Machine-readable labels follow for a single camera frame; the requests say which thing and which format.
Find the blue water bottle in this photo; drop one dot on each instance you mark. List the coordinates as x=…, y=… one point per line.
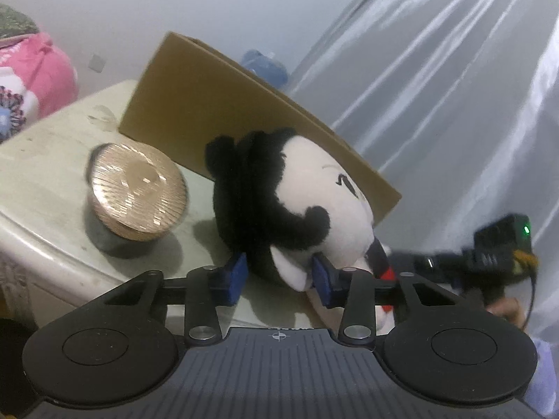
x=264, y=70

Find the brown cardboard box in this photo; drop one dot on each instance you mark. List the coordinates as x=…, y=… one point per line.
x=209, y=109

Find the white wall socket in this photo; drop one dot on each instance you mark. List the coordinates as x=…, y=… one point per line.
x=96, y=63

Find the person's right hand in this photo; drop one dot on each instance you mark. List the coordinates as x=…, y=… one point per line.
x=511, y=310

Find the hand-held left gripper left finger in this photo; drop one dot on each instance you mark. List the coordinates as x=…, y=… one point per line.
x=236, y=275

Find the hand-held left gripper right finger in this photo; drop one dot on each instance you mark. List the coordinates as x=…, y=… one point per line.
x=321, y=279

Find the black and white plush toy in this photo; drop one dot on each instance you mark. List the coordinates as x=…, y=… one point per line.
x=314, y=183

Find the gold lid jar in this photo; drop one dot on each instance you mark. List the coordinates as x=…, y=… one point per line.
x=135, y=187

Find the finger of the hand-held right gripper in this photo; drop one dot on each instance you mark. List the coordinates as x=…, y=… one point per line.
x=410, y=264

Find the person's right forearm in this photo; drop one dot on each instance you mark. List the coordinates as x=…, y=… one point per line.
x=543, y=375

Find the green patterned cloth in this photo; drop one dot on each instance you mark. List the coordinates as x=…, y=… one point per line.
x=15, y=22

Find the white satin curtain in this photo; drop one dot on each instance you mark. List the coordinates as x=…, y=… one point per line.
x=436, y=96

